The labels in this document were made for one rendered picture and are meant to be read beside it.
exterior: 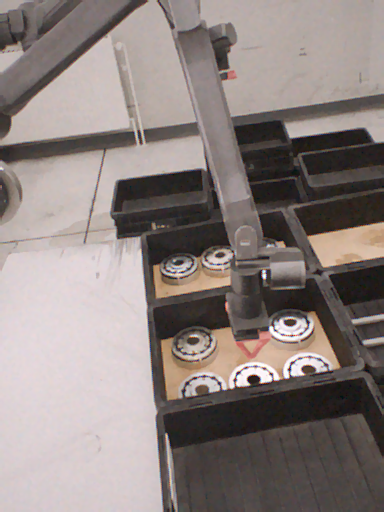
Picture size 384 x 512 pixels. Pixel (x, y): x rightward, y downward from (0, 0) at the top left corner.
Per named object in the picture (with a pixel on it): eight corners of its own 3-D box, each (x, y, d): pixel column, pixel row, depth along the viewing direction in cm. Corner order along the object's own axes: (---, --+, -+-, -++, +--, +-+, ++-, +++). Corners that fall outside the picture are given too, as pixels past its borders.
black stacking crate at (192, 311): (166, 448, 113) (155, 410, 107) (155, 342, 138) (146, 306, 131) (365, 411, 114) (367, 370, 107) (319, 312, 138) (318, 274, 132)
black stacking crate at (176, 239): (155, 341, 138) (146, 305, 131) (148, 268, 162) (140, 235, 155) (318, 311, 138) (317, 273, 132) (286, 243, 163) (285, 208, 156)
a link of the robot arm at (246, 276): (228, 250, 101) (230, 270, 97) (268, 248, 101) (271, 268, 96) (230, 280, 106) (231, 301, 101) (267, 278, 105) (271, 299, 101)
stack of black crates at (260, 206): (220, 288, 256) (211, 224, 236) (216, 249, 280) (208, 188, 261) (311, 276, 253) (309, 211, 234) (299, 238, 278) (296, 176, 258)
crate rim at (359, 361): (156, 417, 108) (154, 409, 106) (147, 312, 132) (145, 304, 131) (368, 377, 108) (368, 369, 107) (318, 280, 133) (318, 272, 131)
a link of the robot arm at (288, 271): (232, 219, 104) (234, 227, 95) (297, 215, 103) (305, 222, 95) (236, 284, 106) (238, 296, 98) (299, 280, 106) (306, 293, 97)
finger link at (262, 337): (263, 337, 113) (263, 302, 108) (271, 365, 108) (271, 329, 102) (229, 341, 113) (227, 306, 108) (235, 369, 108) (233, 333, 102)
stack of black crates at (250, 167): (215, 238, 288) (204, 156, 262) (212, 207, 313) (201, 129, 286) (295, 227, 286) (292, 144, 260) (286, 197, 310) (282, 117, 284)
